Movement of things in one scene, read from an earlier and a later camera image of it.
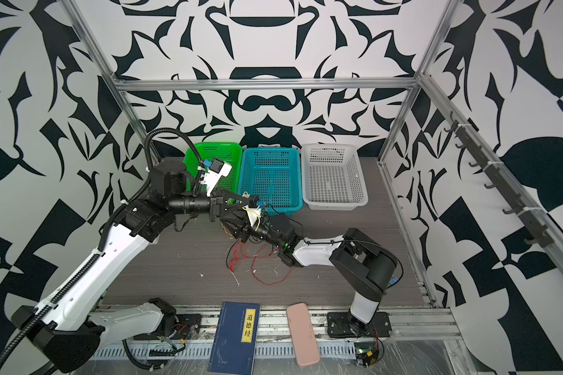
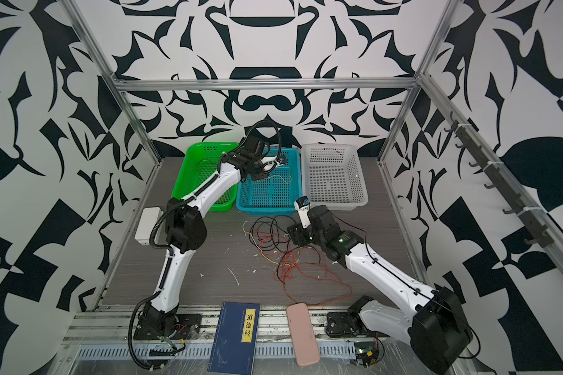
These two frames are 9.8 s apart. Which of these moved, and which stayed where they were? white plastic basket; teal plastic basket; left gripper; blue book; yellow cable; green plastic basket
Moved: left gripper; yellow cable
Stayed: blue book; white plastic basket; green plastic basket; teal plastic basket
